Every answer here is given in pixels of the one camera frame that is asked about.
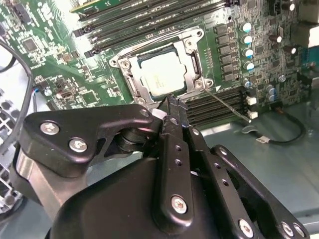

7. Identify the CPU with silver lid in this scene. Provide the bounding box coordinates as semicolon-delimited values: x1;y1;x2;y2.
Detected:
137;46;190;97

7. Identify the metal CPU locking lever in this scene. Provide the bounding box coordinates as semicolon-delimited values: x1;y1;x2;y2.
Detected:
116;31;185;60
205;89;252;124

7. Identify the metal CPU socket cover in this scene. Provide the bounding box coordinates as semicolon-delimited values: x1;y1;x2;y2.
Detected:
117;32;207;103

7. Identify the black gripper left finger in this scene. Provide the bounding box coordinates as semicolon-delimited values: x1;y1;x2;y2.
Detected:
9;94;195;234

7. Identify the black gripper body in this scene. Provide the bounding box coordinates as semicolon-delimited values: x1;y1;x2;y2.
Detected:
46;129;232;239

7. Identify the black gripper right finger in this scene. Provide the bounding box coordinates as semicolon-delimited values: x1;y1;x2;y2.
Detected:
174;97;311;239

